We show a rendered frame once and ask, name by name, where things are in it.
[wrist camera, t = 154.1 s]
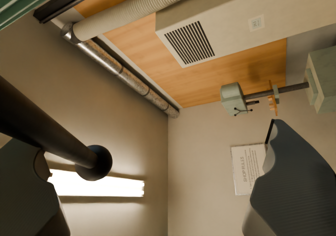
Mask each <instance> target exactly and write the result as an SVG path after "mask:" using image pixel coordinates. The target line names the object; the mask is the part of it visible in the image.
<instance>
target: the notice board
mask: <svg viewBox="0 0 336 236"><path fill-rule="evenodd" d="M266 154H267V148H266V144H265V142H263V143H253V144H244V145H235V146H230V155H231V163H232V171H233V179H234V187H235V195H236V196H251V193H252V190H253V187H254V184H255V181H256V179H257V178H258V177H260V176H262V175H264V174H265V173H264V171H263V164H264V160H265V157H266Z"/></svg>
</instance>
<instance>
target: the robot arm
mask: <svg viewBox="0 0 336 236"><path fill-rule="evenodd" d="M265 144H267V147H268V149H267V153H266V156H265V159H264V163H263V166H262V170H263V172H264V175H262V176H260V177H258V178H257V179H256V180H255V183H254V186H253V189H252V192H251V196H250V199H249V202H248V206H247V209H246V212H245V216H244V219H243V223H242V226H241V230H242V233H243V235H244V236H336V173H335V172H334V170H333V169H332V168H331V166H330V165H329V164H328V163H327V161H326V160H325V159H324V158H323V157H322V156H321V155H320V154H319V153H318V152H317V150H316V149H315V148H314V147H312V146H311V145H310V144H309V143H308V142H307V141H306V140H305V139H304V138H302V137H301V136H300V135H299V134H298V133H297V132H296V131H295V130H293V129H292V128H291V127H290V126H289V125H288V124H287V123H285V122H284V121H283V120H281V119H271V122H270V126H269V129H268V133H267V136H266V140H265ZM45 152H46V151H44V150H42V148H40V147H35V146H32V145H30V144H27V143H25V142H22V141H20V140H18V139H15V138H12V139H11V140H10V141H9V142H7V143H6V144H5V145H4V146H3V147H2V148H0V236H71V231H70V228H69V224H68V221H67V218H66V214H65V212H64V209H63V206H62V204H61V201H60V199H59V196H58V194H57V191H56V189H55V186H54V184H53V183H51V182H48V178H49V176H50V174H51V172H50V169H49V167H48V164H47V161H46V159H45V156H44V154H45Z"/></svg>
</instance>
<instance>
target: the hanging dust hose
mask: <svg viewBox="0 0 336 236"><path fill-rule="evenodd" d="M178 1H180V0H125V1H123V2H121V3H119V4H117V5H114V6H113V7H110V8H107V9H105V10H102V11H101V12H98V13H96V14H94V15H91V16H89V17H87V18H85V19H83V20H81V21H79V22H77V23H75V24H74V25H73V27H72V29H73V32H74V34H75V36H76V37H77V38H78V39H79V40H81V41H87V40H89V39H91V38H93V37H96V36H98V35H101V34H103V33H106V32H108V31H111V30H114V29H116V28H119V27H122V26H125V25H127V24H129V23H132V22H134V21H137V20H139V19H141V18H144V17H146V16H148V15H151V14H153V13H155V12H157V11H159V10H161V9H163V8H166V7H168V6H170V5H172V4H174V3H176V2H178Z"/></svg>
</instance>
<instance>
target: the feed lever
mask: <svg viewBox="0 0 336 236"><path fill-rule="evenodd" d="M0 133H2V134H5V135H7V136H10V137H12V138H14V139H17V140H19V141H22V142H24V143H27V144H29V145H32V146H34V147H36V148H41V149H42V150H44V151H46V152H49V153H51V154H53V155H56V156H58V157H61V158H63V159H66V160H68V161H70V162H73V163H74V167H75V171H76V173H77V174H78V175H79V177H80V178H82V179H83V180H85V181H89V182H96V181H99V180H101V179H103V178H104V177H106V176H107V175H108V173H109V172H110V171H111V168H112V165H113V158H112V155H111V153H110V152H109V150H108V149H107V148H105V147H104V146H101V145H97V144H94V145H89V146H86V145H84V144H83V143H82V142H81V141H79V140H78V139H77V138H76V137H75V136H73V135H72V134H71V133H70V132H69V131H67V130H66V129H65V128H64V127H62V126H61V125H60V124H59V123H58V122H56V121H55V120H54V119H53V118H52V117H50V116H49V115H48V114H47V113H46V112H44V111H43V110H42V109H41V108H39V107H38V106H37V105H36V104H35V103H33V102H32V101H31V100H30V99H29V98H27V97H26V96H25V95H24V94H23V93H21V92H20V91H19V90H18V89H16V88H15V87H14V86H13V85H12V84H10V83H9V82H8V81H7V80H6V79H4V78H3V77H2V76H1V75H0Z"/></svg>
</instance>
